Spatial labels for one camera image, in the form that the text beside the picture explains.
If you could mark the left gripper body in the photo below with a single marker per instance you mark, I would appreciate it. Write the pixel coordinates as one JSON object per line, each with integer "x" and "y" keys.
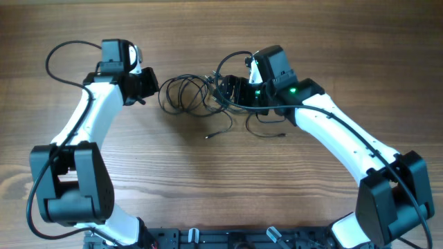
{"x": 149, "y": 82}

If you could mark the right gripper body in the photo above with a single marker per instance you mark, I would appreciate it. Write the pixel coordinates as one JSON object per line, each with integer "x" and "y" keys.
{"x": 229, "y": 90}

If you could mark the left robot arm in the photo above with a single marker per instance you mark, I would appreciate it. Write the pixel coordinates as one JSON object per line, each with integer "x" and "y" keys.
{"x": 72, "y": 190}

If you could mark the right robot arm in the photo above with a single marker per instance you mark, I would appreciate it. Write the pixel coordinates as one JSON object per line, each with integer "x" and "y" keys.
{"x": 394, "y": 189}

